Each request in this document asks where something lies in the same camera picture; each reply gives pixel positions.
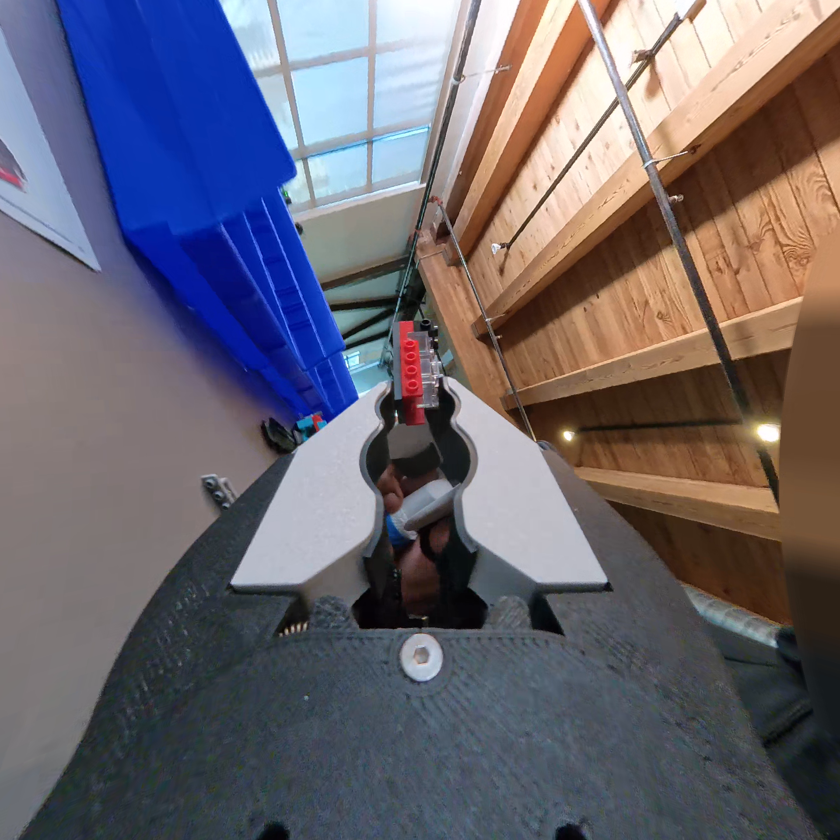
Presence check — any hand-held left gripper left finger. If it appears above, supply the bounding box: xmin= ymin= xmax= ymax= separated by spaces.
xmin=230 ymin=381 xmax=391 ymax=603

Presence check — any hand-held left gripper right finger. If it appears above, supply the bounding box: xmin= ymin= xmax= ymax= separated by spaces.
xmin=444 ymin=376 xmax=611 ymax=605

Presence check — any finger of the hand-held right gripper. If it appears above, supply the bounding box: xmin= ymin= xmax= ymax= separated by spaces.
xmin=400 ymin=478 xmax=462 ymax=532
xmin=388 ymin=425 xmax=446 ymax=478

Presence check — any red and clear brick assembly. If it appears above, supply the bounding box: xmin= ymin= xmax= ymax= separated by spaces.
xmin=392 ymin=318 xmax=442 ymax=429

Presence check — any large blue plastic bin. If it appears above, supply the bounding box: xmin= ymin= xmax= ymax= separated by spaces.
xmin=56 ymin=0 xmax=298 ymax=240

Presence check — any grey desk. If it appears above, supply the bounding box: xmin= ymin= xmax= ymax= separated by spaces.
xmin=0 ymin=0 xmax=368 ymax=840

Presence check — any person's right hand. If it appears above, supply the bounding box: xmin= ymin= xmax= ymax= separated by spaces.
xmin=377 ymin=462 xmax=457 ymax=618

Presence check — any short silver ceiling pipe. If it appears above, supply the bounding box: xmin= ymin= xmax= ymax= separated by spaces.
xmin=435 ymin=203 xmax=537 ymax=441

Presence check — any ribbed blue parts bin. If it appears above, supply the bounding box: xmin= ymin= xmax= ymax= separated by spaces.
xmin=125 ymin=190 xmax=360 ymax=421

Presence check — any person's dark jacket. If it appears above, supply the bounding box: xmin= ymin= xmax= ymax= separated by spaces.
xmin=715 ymin=626 xmax=840 ymax=840

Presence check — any black ceiling pipe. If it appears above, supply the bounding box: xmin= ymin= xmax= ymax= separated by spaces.
xmin=387 ymin=0 xmax=484 ymax=329

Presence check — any large paned window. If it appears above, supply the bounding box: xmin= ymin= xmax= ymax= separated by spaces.
xmin=220 ymin=0 xmax=473 ymax=211

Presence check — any toy brick instruction booklet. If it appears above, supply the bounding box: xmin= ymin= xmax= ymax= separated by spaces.
xmin=0 ymin=26 xmax=102 ymax=273

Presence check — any thin conduit with junction boxes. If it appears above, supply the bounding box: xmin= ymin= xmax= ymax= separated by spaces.
xmin=499 ymin=0 xmax=706 ymax=253

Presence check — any silver air duct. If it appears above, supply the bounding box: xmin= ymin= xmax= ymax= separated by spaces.
xmin=682 ymin=584 xmax=782 ymax=647

